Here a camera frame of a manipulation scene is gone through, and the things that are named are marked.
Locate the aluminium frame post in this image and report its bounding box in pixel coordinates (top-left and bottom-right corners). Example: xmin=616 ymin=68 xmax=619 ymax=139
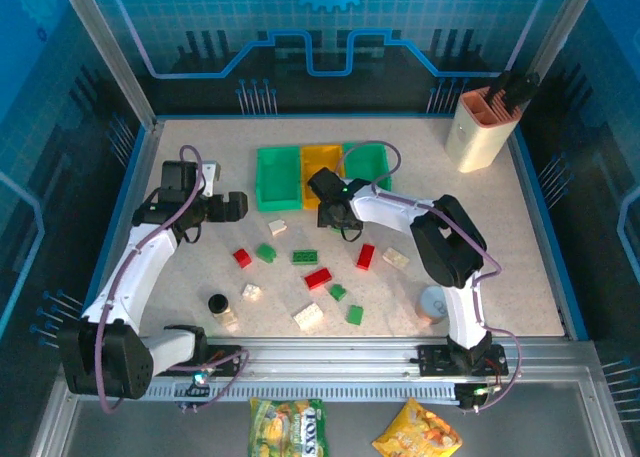
xmin=53 ymin=0 xmax=164 ymax=131
xmin=507 ymin=0 xmax=600 ymax=78

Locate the long red lego brick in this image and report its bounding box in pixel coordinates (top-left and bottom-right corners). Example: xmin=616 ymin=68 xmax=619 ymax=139
xmin=303 ymin=267 xmax=334 ymax=291
xmin=355 ymin=243 xmax=377 ymax=271

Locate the small jar with black lid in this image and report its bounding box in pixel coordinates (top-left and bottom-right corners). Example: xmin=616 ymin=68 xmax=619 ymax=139
xmin=207 ymin=292 xmax=240 ymax=328

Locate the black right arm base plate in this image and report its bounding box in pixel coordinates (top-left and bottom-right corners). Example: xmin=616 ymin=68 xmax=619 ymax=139
xmin=416 ymin=343 xmax=507 ymax=379

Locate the cream white lego brick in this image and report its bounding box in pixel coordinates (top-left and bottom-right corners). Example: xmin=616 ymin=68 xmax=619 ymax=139
xmin=382 ymin=246 xmax=412 ymax=271

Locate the small circuit board with LED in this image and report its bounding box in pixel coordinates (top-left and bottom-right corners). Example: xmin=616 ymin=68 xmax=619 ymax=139
xmin=185 ymin=365 xmax=217 ymax=397
xmin=457 ymin=380 xmax=502 ymax=411

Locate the green plastic bin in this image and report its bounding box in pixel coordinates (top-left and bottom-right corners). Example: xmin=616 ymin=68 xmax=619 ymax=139
xmin=256 ymin=146 xmax=304 ymax=214
xmin=341 ymin=141 xmax=394 ymax=191

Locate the black knife handle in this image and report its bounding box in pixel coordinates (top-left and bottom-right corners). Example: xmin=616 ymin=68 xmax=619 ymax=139
xmin=504 ymin=71 xmax=543 ymax=113
xmin=486 ymin=70 xmax=517 ymax=106

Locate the silver tin can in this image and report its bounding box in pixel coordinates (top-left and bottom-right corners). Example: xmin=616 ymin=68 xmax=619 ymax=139
xmin=416 ymin=284 xmax=452 ymax=325

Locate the green and yellow snack bag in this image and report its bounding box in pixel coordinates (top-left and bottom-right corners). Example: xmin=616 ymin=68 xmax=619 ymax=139
xmin=248 ymin=397 xmax=329 ymax=457

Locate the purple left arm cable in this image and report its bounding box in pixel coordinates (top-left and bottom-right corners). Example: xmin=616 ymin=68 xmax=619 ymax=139
xmin=94 ymin=145 xmax=251 ymax=416

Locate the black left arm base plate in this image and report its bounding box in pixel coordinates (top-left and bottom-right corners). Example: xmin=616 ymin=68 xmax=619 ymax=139
xmin=202 ymin=343 xmax=247 ymax=379

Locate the blue table edge frame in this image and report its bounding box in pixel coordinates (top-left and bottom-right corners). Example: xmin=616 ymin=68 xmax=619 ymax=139
xmin=97 ymin=113 xmax=590 ymax=342

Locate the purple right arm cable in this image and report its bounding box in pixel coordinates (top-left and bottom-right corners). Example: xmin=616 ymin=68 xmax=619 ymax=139
xmin=334 ymin=141 xmax=524 ymax=416

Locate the large white lego brick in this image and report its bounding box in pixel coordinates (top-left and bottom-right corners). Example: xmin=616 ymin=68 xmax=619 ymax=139
xmin=292 ymin=301 xmax=326 ymax=332

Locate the cream and pink utensil holder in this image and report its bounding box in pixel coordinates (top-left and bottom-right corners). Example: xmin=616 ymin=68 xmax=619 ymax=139
xmin=444 ymin=88 xmax=523 ymax=175

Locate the yellow plastic bin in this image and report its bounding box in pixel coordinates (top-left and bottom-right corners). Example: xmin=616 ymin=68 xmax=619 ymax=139
xmin=299 ymin=144 xmax=346 ymax=211

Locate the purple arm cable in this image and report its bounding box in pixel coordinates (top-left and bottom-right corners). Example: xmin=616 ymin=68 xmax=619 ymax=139
xmin=94 ymin=145 xmax=251 ymax=416
xmin=334 ymin=141 xmax=524 ymax=416

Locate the slotted grey cable tray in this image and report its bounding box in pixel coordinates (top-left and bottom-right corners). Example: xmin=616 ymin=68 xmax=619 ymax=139
xmin=77 ymin=380 xmax=461 ymax=405

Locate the aluminium front rail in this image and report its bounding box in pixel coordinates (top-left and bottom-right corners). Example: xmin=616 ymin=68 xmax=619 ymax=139
xmin=59 ymin=335 xmax=599 ymax=384

